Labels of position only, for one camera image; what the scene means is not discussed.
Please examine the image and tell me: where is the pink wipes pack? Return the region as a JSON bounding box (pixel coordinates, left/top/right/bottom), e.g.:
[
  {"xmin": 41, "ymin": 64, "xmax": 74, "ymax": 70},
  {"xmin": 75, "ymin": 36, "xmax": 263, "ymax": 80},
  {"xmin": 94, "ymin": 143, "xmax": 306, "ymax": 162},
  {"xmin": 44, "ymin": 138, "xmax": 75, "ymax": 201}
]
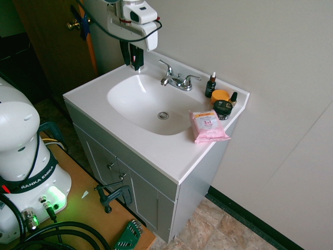
[{"xmin": 188, "ymin": 110, "xmax": 232, "ymax": 144}]

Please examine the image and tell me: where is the chrome two-handle faucet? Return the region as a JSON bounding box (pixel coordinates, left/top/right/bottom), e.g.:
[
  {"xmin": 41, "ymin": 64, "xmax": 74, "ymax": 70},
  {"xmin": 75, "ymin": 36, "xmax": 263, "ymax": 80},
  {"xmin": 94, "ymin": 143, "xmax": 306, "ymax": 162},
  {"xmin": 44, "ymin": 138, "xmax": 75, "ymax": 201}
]
[{"xmin": 158, "ymin": 59, "xmax": 202, "ymax": 92}]

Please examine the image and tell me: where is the grey vanity cabinet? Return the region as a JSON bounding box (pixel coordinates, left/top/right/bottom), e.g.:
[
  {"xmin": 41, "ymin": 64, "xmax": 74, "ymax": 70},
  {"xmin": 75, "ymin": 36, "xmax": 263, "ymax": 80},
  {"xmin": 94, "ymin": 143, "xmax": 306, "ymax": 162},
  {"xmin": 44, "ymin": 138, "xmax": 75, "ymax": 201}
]
[{"xmin": 64, "ymin": 101, "xmax": 236, "ymax": 244}]

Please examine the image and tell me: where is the brass door knob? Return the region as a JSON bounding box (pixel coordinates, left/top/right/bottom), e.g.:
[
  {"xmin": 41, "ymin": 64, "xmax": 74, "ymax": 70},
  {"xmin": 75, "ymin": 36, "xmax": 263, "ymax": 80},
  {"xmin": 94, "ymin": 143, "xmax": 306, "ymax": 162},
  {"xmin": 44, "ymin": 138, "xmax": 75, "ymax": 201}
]
[{"xmin": 65, "ymin": 18, "xmax": 81, "ymax": 32}]

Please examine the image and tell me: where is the black baseboard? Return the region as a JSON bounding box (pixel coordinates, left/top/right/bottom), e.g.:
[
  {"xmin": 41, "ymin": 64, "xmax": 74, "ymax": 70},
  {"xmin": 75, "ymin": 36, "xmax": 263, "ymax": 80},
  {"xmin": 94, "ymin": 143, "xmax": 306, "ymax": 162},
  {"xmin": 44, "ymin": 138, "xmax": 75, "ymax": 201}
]
[{"xmin": 205, "ymin": 186, "xmax": 310, "ymax": 250}]

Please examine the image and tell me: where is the orange jar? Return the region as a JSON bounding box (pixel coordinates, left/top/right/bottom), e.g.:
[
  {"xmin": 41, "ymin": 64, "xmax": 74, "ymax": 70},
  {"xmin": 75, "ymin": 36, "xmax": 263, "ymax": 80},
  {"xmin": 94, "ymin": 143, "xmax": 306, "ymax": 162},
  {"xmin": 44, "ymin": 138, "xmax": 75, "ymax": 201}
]
[{"xmin": 210, "ymin": 89, "xmax": 230, "ymax": 105}]

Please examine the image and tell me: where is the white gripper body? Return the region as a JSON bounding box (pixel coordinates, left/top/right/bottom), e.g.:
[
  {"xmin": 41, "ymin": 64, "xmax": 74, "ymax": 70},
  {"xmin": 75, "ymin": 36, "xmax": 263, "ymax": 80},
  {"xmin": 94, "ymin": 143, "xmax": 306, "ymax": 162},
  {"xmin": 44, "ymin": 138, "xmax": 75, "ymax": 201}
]
[{"xmin": 107, "ymin": 16, "xmax": 159, "ymax": 52}]

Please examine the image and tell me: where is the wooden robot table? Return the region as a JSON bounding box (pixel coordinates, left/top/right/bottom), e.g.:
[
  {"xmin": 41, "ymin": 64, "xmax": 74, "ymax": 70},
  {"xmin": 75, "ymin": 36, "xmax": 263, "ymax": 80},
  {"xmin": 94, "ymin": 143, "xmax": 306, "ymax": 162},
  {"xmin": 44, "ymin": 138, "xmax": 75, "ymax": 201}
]
[{"xmin": 0, "ymin": 135, "xmax": 157, "ymax": 250}]

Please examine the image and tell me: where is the thick black cable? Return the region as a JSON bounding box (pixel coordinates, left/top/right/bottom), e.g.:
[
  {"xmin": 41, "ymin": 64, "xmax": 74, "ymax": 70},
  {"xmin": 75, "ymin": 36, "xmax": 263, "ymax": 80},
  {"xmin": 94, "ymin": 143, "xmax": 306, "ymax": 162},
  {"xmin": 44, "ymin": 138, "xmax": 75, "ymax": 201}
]
[{"xmin": 0, "ymin": 192, "xmax": 112, "ymax": 250}]

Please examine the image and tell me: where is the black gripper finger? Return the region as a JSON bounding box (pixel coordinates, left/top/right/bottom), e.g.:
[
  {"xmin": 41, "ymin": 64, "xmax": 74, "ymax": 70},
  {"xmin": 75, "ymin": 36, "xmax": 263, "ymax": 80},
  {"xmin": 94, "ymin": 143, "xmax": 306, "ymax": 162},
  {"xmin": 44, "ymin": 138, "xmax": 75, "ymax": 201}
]
[
  {"xmin": 119, "ymin": 39, "xmax": 131, "ymax": 66},
  {"xmin": 136, "ymin": 47, "xmax": 145, "ymax": 71}
]

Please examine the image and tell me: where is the small gold bottle black cap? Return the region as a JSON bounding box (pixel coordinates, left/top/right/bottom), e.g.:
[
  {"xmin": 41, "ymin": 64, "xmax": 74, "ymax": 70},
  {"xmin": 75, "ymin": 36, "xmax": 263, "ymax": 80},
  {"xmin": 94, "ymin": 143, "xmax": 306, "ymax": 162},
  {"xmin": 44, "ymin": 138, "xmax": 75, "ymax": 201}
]
[{"xmin": 228, "ymin": 91, "xmax": 239, "ymax": 108}]

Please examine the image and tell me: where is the yellow cable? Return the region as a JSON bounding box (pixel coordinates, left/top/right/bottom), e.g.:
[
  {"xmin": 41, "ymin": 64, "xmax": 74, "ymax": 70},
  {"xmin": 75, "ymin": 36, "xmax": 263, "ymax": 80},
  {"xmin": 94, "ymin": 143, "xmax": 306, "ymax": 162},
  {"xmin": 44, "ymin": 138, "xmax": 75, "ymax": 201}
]
[{"xmin": 41, "ymin": 139, "xmax": 66, "ymax": 151}]

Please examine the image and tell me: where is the dark dropper bottle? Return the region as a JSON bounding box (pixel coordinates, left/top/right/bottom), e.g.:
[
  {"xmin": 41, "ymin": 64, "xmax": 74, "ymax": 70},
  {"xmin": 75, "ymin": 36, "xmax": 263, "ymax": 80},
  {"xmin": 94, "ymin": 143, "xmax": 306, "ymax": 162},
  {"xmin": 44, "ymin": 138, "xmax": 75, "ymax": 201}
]
[{"xmin": 204, "ymin": 72, "xmax": 218, "ymax": 98}]

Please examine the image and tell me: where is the white sink countertop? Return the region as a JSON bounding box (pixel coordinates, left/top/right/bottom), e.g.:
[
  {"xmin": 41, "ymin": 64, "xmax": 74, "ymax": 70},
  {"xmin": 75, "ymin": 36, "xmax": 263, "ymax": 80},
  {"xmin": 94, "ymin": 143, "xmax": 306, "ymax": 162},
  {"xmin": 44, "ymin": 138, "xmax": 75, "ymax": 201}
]
[{"xmin": 62, "ymin": 49, "xmax": 250, "ymax": 185}]

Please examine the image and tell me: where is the green hex key set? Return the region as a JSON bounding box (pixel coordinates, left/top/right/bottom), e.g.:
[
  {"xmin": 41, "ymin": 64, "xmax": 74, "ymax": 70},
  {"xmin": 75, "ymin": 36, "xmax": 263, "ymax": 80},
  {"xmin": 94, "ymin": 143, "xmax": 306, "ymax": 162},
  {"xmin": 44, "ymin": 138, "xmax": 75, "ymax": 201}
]
[{"xmin": 113, "ymin": 220, "xmax": 145, "ymax": 249}]

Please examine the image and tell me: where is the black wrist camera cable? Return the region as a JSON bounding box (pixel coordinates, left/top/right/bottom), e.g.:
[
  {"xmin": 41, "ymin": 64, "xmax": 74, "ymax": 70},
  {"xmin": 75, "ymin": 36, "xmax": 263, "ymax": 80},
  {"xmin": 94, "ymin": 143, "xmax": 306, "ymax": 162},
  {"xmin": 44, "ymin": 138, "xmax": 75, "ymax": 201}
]
[{"xmin": 75, "ymin": 0, "xmax": 162, "ymax": 43}]

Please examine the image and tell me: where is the brown wooden door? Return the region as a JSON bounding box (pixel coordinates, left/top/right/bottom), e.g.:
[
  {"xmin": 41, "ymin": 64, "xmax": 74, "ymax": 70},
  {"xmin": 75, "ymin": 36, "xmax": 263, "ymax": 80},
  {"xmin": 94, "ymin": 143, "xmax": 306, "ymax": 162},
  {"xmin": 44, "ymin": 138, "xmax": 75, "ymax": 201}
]
[{"xmin": 15, "ymin": 0, "xmax": 99, "ymax": 97}]

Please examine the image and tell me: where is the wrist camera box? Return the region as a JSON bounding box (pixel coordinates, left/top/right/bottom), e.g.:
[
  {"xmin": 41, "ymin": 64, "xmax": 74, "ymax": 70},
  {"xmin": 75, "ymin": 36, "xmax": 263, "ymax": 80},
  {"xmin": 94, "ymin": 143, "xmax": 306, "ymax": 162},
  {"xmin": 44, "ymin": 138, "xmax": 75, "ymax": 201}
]
[{"xmin": 122, "ymin": 0, "xmax": 159, "ymax": 24}]

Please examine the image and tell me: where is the blue tape strip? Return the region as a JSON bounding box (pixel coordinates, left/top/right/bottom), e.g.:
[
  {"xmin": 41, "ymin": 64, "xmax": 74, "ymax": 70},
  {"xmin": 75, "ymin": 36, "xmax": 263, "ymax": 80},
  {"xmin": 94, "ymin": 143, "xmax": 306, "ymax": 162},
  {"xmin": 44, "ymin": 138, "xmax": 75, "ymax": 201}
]
[{"xmin": 70, "ymin": 5, "xmax": 92, "ymax": 41}]

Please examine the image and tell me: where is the black round jar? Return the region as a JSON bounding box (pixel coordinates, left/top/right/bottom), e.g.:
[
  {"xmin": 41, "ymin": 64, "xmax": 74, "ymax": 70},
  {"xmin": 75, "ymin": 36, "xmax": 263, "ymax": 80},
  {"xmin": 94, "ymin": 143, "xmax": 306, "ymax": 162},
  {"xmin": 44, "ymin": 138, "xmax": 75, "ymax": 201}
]
[{"xmin": 212, "ymin": 99, "xmax": 233, "ymax": 121}]

